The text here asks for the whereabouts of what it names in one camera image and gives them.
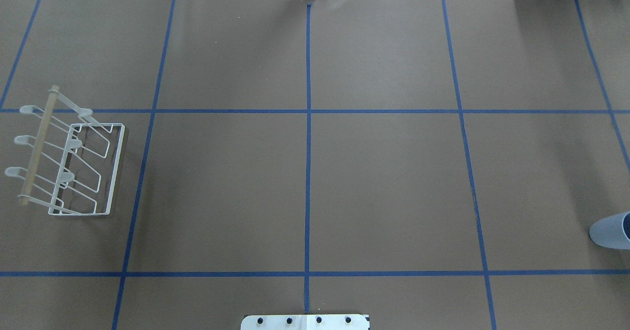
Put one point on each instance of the light blue plastic cup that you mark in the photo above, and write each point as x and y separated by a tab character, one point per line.
612	232

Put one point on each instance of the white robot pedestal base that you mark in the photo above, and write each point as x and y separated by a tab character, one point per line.
306	322

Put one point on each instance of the white wire cup holder rack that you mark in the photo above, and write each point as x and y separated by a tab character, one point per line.
74	161

